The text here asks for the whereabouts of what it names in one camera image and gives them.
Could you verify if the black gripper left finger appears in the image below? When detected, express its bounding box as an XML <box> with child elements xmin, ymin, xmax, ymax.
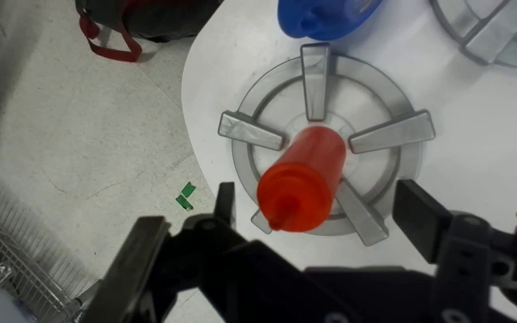
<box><xmin>81</xmin><ymin>215</ymin><xmax>170</xmax><ymax>323</ymax></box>

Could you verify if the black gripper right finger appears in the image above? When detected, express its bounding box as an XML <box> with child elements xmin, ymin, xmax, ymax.
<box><xmin>393</xmin><ymin>179</ymin><xmax>452</xmax><ymax>264</ymax></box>

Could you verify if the blue detergent bottle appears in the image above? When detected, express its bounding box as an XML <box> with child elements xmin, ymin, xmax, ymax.
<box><xmin>276</xmin><ymin>0</ymin><xmax>382</xmax><ymax>41</ymax></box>

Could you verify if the grey front burner grate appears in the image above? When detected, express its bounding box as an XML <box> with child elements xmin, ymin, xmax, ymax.
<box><xmin>217</xmin><ymin>43</ymin><xmax>436</xmax><ymax>246</ymax></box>

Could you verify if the grey burner grate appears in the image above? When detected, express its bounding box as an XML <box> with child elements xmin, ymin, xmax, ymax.
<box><xmin>217</xmin><ymin>43</ymin><xmax>436</xmax><ymax>246</ymax></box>
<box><xmin>429</xmin><ymin>0</ymin><xmax>517</xmax><ymax>68</ymax></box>

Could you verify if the green floor tape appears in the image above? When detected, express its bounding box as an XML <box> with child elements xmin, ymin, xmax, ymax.
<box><xmin>176</xmin><ymin>181</ymin><xmax>196</xmax><ymax>212</ymax></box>

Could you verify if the white toy kitchen set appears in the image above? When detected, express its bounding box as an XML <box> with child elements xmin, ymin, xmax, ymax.
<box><xmin>181</xmin><ymin>0</ymin><xmax>517</xmax><ymax>269</ymax></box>

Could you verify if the grey rear burner grate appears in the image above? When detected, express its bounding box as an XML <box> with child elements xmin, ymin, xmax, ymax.
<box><xmin>429</xmin><ymin>0</ymin><xmax>517</xmax><ymax>68</ymax></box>

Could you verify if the black red bag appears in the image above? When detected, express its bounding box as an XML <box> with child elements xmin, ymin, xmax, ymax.
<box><xmin>75</xmin><ymin>0</ymin><xmax>223</xmax><ymax>63</ymax></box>

